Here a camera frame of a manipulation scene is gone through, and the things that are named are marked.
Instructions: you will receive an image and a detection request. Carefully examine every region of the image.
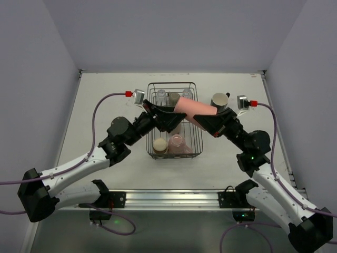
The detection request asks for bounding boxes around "clear glass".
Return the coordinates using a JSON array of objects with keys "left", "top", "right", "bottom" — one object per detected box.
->
[
  {"left": 182, "top": 89, "right": 193, "bottom": 100},
  {"left": 155, "top": 89, "right": 167, "bottom": 106}
]

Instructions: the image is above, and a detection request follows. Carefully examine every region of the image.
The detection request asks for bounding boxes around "beige tall cup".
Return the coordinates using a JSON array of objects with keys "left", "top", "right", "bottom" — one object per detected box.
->
[{"left": 171, "top": 124, "right": 182, "bottom": 134}]

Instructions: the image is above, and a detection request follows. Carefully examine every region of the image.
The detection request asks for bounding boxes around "pink glass cup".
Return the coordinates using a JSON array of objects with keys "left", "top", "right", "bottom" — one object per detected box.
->
[{"left": 168, "top": 134, "right": 193, "bottom": 154}]

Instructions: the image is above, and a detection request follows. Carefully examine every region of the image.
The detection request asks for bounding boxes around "black mug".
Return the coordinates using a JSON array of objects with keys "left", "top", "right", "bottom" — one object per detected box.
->
[{"left": 210, "top": 92, "right": 230, "bottom": 113}]

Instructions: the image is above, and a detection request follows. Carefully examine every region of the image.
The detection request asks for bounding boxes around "beige brown cup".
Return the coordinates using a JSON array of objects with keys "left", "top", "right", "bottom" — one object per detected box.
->
[{"left": 152, "top": 138, "right": 168, "bottom": 154}]

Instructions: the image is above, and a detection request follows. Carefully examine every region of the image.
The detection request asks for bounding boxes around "pink tall cup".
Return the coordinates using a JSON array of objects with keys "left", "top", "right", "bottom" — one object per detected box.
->
[{"left": 174, "top": 96, "right": 217, "bottom": 116}]

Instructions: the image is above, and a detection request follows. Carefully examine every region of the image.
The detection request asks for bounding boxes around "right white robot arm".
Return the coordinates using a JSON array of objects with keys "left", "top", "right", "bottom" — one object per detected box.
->
[{"left": 193, "top": 109, "right": 333, "bottom": 252}]

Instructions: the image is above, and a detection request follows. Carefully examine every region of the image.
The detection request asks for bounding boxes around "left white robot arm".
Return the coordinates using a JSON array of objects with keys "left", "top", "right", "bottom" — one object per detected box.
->
[{"left": 17, "top": 100, "right": 187, "bottom": 222}]

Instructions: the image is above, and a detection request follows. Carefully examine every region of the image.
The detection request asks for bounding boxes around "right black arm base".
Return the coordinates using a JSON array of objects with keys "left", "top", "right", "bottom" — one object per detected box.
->
[{"left": 217, "top": 186, "right": 255, "bottom": 223}]

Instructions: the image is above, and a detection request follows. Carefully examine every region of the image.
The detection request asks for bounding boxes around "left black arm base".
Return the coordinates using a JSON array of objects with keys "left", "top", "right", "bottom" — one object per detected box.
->
[{"left": 89, "top": 191, "right": 126, "bottom": 222}]

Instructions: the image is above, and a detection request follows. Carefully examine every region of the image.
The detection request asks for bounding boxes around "grey-beige small mug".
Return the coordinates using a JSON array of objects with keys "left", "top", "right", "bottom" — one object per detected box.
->
[{"left": 168, "top": 92, "right": 180, "bottom": 107}]

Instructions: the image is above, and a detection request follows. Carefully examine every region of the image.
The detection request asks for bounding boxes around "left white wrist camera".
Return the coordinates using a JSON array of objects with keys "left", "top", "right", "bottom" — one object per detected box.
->
[{"left": 133, "top": 89, "right": 145, "bottom": 106}]

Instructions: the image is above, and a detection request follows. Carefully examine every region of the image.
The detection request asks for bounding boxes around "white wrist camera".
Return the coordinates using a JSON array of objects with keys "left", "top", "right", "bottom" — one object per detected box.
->
[
  {"left": 133, "top": 89, "right": 145, "bottom": 106},
  {"left": 237, "top": 95, "right": 250, "bottom": 116}
]

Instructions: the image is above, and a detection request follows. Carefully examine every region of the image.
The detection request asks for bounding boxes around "wire dish rack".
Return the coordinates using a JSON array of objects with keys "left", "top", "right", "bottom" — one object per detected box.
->
[{"left": 146, "top": 82, "right": 203, "bottom": 159}]

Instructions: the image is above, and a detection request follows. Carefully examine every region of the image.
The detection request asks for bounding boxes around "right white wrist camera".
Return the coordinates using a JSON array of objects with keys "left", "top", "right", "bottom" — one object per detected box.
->
[{"left": 237, "top": 95, "right": 250, "bottom": 116}]

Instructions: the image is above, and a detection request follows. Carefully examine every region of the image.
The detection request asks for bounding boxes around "aluminium mounting rail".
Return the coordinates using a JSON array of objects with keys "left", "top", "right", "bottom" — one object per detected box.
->
[{"left": 65, "top": 188, "right": 309, "bottom": 211}]

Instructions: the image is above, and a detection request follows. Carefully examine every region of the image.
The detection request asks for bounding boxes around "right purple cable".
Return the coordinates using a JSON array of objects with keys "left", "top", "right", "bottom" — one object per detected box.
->
[{"left": 220, "top": 100, "right": 337, "bottom": 253}]

